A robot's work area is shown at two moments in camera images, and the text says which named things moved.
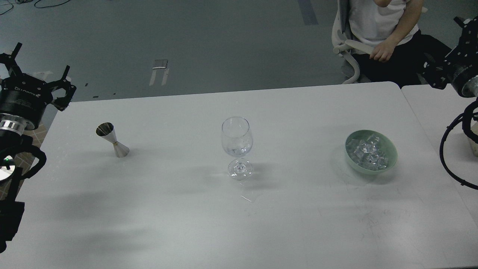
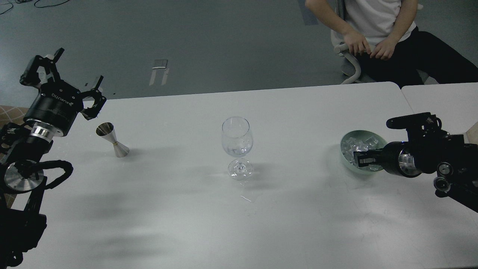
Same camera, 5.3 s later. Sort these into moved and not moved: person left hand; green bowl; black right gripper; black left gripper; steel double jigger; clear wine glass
Moved: black left gripper; black right gripper
Not moved: clear wine glass; person left hand; steel double jigger; green bowl
